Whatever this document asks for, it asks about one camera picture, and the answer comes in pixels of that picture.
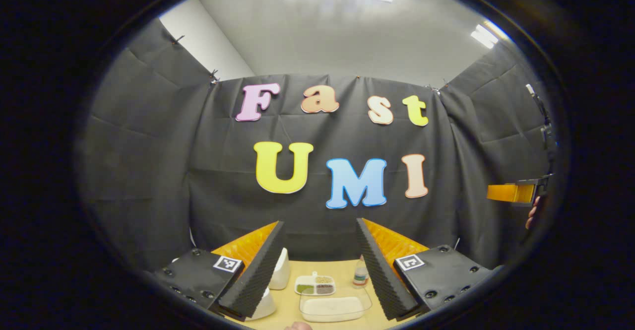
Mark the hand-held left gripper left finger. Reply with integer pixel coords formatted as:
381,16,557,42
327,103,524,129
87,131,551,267
154,221,287,321

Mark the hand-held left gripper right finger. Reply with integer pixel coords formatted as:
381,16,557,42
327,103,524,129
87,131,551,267
356,218,497,321

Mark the white rice cooker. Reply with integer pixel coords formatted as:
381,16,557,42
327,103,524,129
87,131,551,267
170,257,277,321

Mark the clear rice container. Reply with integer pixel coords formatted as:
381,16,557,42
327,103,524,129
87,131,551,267
299,286,373,323

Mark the clear plastic water bottle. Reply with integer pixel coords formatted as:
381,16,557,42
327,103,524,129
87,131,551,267
353,256,370,289

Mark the white toaster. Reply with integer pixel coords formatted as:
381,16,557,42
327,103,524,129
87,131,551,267
268,247,291,291

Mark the white divided grain dish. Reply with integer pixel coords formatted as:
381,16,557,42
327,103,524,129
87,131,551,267
294,271,336,296

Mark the black backdrop cloth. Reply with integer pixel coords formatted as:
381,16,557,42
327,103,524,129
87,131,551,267
79,20,554,271

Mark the small ceiling light panel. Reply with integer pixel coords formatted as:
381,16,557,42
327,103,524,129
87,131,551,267
470,21,509,49

